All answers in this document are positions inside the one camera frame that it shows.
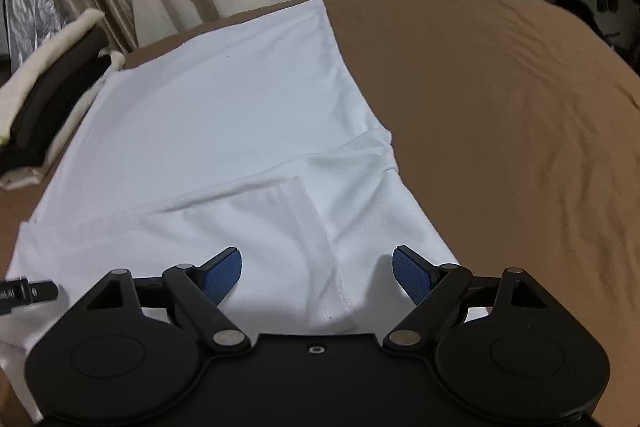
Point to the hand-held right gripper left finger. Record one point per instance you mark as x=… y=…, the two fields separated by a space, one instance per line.
x=225 y=274

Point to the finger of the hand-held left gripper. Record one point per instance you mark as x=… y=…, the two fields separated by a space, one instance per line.
x=30 y=294

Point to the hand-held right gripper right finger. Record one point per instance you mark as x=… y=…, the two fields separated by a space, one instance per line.
x=410 y=274

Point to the white t-shirt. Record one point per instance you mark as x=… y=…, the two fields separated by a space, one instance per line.
x=225 y=107

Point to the stack of folded clothes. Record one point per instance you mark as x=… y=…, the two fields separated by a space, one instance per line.
x=50 y=97

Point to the brown bed sheet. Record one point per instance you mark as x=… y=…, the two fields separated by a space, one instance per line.
x=500 y=132

